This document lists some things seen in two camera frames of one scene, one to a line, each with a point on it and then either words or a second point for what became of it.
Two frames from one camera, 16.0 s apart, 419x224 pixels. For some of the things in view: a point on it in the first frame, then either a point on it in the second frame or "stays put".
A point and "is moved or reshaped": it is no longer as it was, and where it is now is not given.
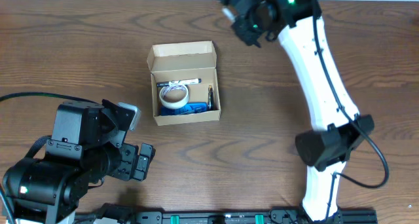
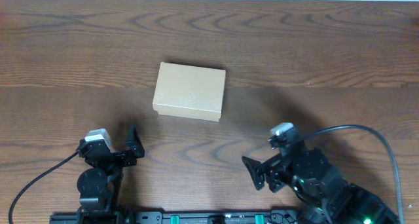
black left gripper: x=126 y=167 to x=136 y=150
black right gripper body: x=249 y=27 to x=279 y=178
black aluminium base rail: x=342 y=217 stays put
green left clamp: x=175 y=219 stays put
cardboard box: x=183 y=61 is moved or reshaped
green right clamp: x=259 y=219 stays put
